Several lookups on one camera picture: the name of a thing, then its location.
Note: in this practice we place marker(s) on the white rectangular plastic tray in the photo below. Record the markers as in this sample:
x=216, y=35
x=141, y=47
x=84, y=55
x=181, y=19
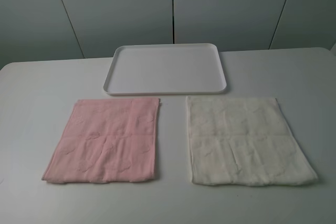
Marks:
x=165, y=69

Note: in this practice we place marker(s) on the cream white terry towel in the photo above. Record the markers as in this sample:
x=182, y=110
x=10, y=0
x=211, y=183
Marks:
x=243, y=141

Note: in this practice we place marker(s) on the pink terry towel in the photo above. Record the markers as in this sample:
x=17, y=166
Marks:
x=111, y=140

